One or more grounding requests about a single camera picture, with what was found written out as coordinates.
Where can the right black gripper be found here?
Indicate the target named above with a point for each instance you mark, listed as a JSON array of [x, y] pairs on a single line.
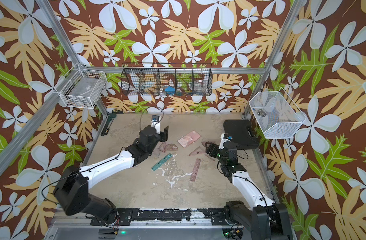
[[208, 150]]

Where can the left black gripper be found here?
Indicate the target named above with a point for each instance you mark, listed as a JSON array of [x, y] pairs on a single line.
[[164, 136]]

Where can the green transparent straight ruler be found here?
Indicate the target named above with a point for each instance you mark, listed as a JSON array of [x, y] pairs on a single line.
[[161, 162]]

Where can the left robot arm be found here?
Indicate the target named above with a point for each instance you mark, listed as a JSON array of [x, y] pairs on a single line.
[[72, 190]]

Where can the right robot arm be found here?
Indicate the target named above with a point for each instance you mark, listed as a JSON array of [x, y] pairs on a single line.
[[263, 219]]

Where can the pink transparent triangle ruler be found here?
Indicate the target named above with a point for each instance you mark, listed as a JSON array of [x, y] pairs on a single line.
[[160, 149]]

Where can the pink transparent protractor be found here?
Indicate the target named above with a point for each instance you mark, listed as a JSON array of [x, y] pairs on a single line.
[[170, 147]]

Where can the black plastic tool case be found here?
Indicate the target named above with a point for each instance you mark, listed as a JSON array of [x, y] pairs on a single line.
[[242, 133]]

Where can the blue object in basket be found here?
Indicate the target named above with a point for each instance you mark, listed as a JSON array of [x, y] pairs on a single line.
[[170, 91]]

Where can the green black pipe wrench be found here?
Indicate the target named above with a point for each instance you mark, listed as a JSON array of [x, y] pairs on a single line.
[[108, 123]]

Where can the small dark object in basket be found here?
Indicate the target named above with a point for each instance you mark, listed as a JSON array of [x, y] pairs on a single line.
[[262, 113]]

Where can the white mesh basket right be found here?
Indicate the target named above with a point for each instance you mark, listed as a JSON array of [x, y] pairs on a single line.
[[284, 117]]

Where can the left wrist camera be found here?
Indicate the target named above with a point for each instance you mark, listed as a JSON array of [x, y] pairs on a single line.
[[155, 123]]

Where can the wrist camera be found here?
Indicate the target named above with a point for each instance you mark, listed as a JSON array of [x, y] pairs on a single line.
[[155, 123], [224, 138]]

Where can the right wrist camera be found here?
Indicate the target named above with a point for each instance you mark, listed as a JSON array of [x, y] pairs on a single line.
[[224, 138]]

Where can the black wire basket rear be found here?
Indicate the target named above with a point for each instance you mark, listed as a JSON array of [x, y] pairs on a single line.
[[188, 79]]

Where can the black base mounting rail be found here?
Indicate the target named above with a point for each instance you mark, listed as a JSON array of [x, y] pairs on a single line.
[[128, 216]]

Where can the white wire basket left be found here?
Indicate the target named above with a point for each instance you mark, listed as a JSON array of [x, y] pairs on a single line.
[[81, 87]]

